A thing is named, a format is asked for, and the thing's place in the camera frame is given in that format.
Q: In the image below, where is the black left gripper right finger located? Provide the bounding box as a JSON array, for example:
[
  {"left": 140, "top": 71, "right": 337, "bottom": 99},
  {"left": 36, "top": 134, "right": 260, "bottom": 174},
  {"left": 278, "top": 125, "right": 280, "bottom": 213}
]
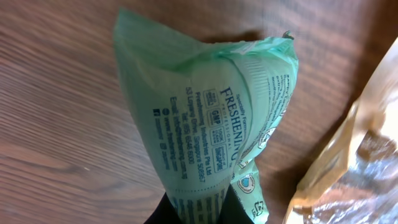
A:
[{"left": 217, "top": 185, "right": 253, "bottom": 224}]

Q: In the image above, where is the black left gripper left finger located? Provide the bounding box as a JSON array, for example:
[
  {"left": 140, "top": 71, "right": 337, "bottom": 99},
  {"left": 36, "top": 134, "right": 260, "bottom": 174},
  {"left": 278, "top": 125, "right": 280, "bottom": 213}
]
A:
[{"left": 144, "top": 194, "right": 182, "bottom": 224}]

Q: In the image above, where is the green wet wipes pack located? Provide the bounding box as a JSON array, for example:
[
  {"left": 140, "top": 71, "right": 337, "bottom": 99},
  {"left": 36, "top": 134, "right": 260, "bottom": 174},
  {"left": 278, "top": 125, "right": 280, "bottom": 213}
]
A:
[{"left": 113, "top": 9, "right": 299, "bottom": 224}]

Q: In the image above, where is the beige snack pouch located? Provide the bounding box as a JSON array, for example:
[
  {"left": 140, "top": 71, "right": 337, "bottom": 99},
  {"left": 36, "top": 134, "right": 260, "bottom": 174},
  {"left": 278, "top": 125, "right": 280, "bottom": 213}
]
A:
[{"left": 283, "top": 42, "right": 397, "bottom": 224}]

